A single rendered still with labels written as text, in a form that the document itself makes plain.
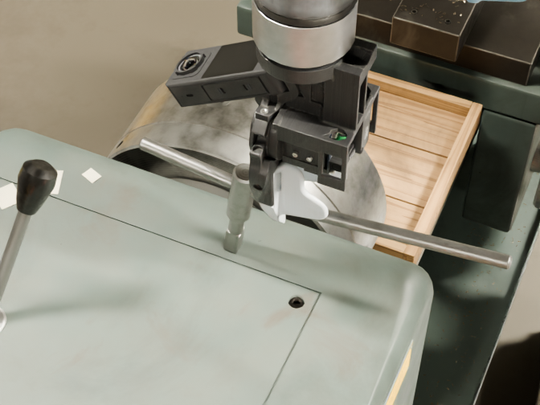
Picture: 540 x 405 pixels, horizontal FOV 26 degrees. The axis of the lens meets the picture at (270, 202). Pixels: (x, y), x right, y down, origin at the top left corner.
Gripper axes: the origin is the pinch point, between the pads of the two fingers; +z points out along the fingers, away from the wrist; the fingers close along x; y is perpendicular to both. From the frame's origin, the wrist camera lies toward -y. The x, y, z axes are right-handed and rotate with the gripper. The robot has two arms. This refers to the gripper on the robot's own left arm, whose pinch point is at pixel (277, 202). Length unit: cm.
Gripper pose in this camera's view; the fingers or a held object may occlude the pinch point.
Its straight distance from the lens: 101.5
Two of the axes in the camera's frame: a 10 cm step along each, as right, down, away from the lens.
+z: 0.1, 6.3, 7.8
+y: 9.2, 3.1, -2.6
